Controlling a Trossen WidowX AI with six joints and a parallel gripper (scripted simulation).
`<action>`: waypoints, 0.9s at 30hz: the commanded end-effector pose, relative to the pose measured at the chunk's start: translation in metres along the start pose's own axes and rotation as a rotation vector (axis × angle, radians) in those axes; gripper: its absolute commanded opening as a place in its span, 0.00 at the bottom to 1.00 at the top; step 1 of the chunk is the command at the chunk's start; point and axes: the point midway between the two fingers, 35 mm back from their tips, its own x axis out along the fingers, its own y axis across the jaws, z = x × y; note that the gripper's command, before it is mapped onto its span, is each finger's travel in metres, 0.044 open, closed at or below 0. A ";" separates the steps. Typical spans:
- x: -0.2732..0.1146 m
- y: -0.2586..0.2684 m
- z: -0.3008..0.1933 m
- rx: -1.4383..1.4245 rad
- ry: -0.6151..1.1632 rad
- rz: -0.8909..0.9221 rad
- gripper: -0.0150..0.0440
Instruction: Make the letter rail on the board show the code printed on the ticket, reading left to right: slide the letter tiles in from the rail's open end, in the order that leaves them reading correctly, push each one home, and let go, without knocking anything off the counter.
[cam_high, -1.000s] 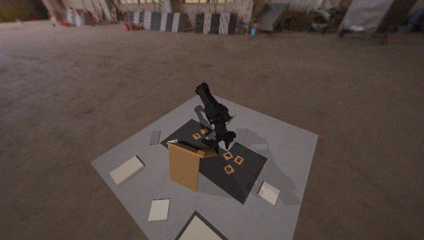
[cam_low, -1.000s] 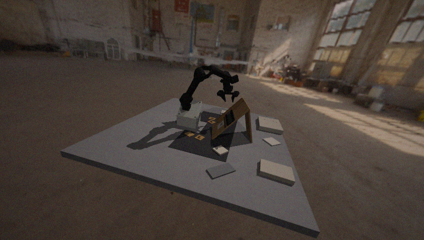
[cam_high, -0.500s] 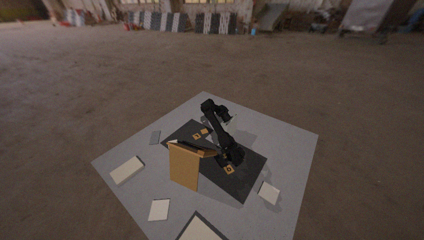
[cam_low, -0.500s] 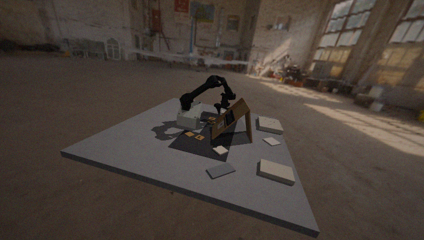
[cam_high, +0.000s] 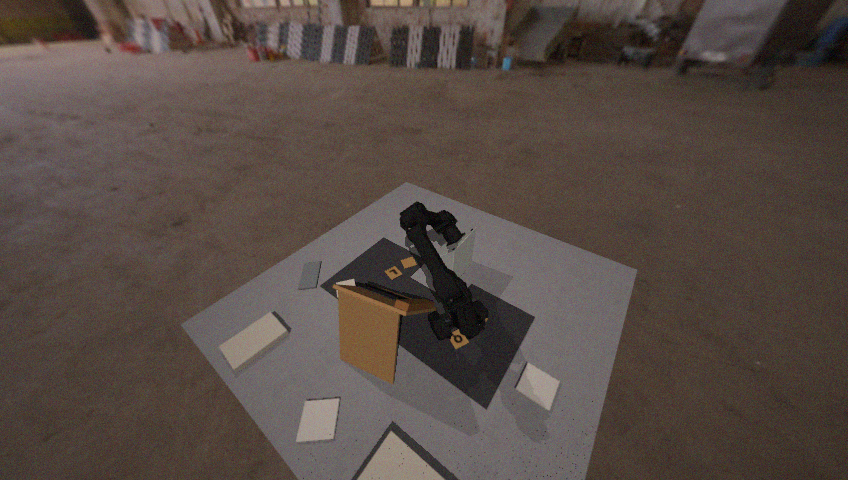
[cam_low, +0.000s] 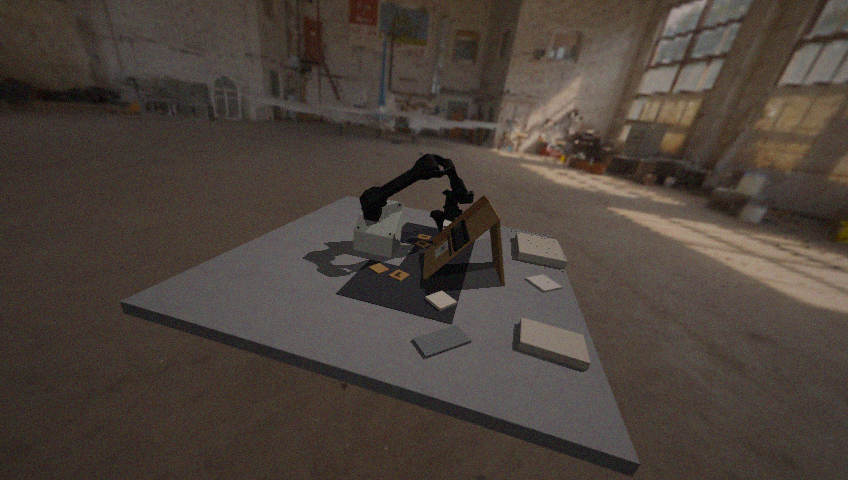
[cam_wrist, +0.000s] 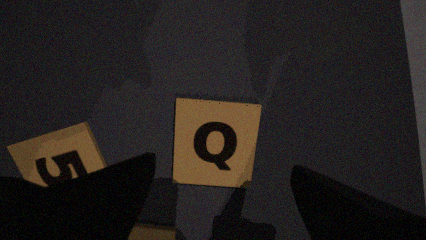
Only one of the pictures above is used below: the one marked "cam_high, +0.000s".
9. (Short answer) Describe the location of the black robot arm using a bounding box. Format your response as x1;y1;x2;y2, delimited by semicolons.
400;202;485;340

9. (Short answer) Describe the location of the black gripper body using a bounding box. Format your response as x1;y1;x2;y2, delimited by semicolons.
431;300;489;341

